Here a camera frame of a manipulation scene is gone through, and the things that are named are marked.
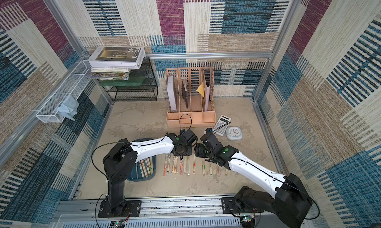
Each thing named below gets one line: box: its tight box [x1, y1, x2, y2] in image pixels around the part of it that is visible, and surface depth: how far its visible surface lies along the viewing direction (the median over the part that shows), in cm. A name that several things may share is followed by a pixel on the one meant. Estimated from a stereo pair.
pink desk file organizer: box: [165, 66, 217, 129], surface depth 107 cm
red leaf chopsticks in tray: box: [179, 160, 184, 174], surface depth 87 cm
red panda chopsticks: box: [192, 156, 197, 175], surface depth 87 cm
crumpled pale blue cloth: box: [56, 94, 80, 121], surface depth 69 cm
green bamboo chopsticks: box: [166, 154, 172, 174], surface depth 89 cm
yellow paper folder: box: [196, 81, 205, 99], surface depth 92 cm
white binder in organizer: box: [167, 75, 177, 112], surface depth 104 cm
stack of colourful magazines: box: [87, 67, 131, 81], surface depth 83 cm
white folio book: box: [87, 45, 146, 69], surface depth 85 cm
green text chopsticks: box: [201, 157, 206, 176], surface depth 87 cm
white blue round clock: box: [225, 125, 244, 141], surface depth 99 cm
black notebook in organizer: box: [181, 78, 189, 109], surface depth 107 cm
